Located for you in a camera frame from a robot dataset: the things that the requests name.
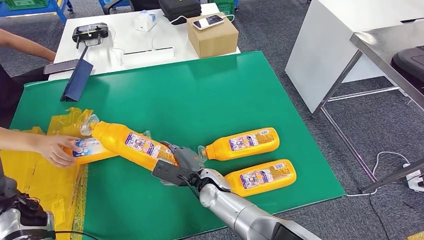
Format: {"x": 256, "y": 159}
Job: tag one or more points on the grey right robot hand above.
{"x": 187, "y": 159}

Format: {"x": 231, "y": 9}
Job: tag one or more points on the person's right hand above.
{"x": 53, "y": 149}

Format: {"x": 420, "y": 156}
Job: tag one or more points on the orange detergent bottle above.
{"x": 96, "y": 152}
{"x": 242, "y": 144}
{"x": 261, "y": 179}
{"x": 132, "y": 145}

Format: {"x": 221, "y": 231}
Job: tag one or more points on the dark handheld phone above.
{"x": 61, "y": 67}

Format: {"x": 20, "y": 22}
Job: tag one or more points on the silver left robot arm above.
{"x": 23, "y": 222}

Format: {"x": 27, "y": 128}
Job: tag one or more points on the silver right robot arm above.
{"x": 238, "y": 212}

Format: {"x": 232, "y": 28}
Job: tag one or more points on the person's left forearm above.
{"x": 26, "y": 44}

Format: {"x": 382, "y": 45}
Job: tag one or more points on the yellow tape patch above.
{"x": 39, "y": 185}

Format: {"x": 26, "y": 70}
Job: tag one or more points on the navy blue folded stand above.
{"x": 78, "y": 81}

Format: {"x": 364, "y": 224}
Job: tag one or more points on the long white flat box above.
{"x": 147, "y": 58}

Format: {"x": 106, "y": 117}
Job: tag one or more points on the brown cardboard box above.
{"x": 212, "y": 40}

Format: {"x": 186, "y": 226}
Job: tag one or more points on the black remote controller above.
{"x": 90, "y": 32}

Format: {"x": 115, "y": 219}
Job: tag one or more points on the white table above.
{"x": 132, "y": 37}

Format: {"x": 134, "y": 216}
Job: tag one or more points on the white smartphone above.
{"x": 208, "y": 22}

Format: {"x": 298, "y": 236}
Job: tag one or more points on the blue wheeled cart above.
{"x": 6, "y": 13}

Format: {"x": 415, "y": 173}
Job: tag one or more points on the small white blue box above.
{"x": 145, "y": 21}

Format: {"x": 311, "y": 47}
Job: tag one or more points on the green plastic crate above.
{"x": 24, "y": 3}
{"x": 226, "y": 6}

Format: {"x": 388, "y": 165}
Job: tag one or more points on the black zip case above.
{"x": 180, "y": 8}

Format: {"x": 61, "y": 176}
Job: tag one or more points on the black office chair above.
{"x": 143, "y": 4}

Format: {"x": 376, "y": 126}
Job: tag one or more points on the white cabinet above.
{"x": 318, "y": 49}

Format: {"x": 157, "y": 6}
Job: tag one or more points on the stainless steel table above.
{"x": 381, "y": 43}

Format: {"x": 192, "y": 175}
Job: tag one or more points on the white power strip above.
{"x": 414, "y": 180}

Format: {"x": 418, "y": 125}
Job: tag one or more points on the black moulded case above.
{"x": 408, "y": 66}

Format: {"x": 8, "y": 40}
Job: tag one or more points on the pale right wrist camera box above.
{"x": 169, "y": 174}

